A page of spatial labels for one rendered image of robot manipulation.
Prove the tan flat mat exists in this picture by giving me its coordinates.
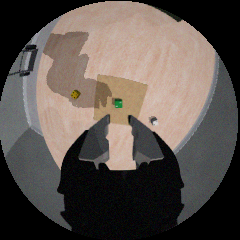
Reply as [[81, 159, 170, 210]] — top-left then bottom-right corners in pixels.
[[94, 75, 148, 126]]

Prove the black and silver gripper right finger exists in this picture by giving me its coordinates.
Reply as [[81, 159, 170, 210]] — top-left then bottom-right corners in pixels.
[[128, 115, 184, 189]]

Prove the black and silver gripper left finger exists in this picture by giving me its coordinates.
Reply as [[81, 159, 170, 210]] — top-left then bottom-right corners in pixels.
[[57, 114, 110, 195]]

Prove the yellow die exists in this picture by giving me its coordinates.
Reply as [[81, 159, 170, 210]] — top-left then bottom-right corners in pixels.
[[71, 90, 81, 99]]

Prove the green die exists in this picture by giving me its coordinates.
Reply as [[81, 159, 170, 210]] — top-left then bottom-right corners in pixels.
[[115, 99, 122, 108]]

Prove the grey die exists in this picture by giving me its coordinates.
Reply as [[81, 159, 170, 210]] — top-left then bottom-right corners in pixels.
[[151, 117, 158, 126]]

